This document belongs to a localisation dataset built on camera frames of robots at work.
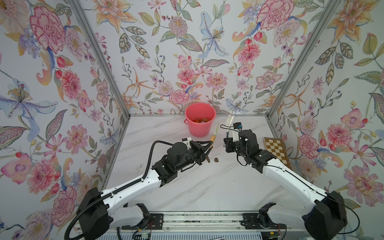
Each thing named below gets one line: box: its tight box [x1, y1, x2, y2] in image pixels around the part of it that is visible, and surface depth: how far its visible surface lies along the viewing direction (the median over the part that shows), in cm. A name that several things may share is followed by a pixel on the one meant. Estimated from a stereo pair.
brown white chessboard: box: [263, 137, 293, 170], surface depth 100 cm
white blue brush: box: [226, 114, 235, 138], surface depth 75 cm
